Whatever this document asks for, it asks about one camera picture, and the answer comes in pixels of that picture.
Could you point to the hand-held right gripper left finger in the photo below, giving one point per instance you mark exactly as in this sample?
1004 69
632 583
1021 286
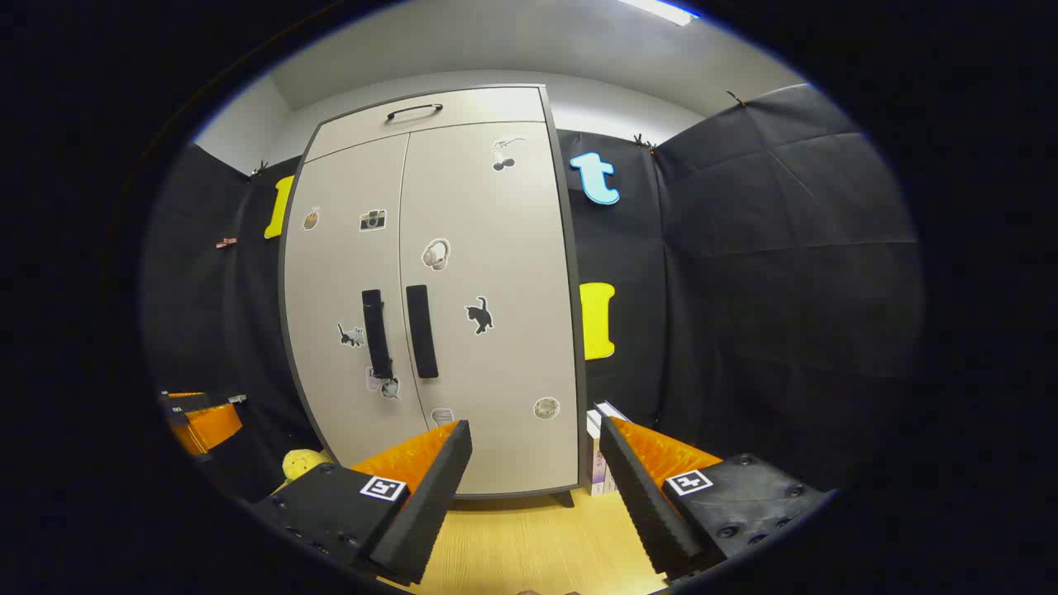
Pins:
430 504

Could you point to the black backdrop cloth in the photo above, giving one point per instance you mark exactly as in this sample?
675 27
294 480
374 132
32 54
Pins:
785 289

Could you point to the beige cabinet door camera sticker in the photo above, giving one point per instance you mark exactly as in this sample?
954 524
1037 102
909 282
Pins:
331 273

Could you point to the black binder clip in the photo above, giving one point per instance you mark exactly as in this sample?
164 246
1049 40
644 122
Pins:
260 168
645 143
736 97

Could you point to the ceiling light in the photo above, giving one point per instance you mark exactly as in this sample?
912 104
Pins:
661 10

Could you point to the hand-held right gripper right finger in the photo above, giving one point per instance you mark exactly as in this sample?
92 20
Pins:
645 496

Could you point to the white cardboard box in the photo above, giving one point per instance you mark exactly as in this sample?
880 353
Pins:
597 463

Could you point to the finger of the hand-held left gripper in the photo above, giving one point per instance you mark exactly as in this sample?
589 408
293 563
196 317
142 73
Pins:
194 402
211 428

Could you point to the beige double-door shoe cabinet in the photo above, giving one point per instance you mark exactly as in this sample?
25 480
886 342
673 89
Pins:
496 107

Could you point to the yellow plush toy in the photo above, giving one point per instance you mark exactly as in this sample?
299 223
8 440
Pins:
299 464

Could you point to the beige cabinet door headphone sticker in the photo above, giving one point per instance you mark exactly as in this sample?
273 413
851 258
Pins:
512 347

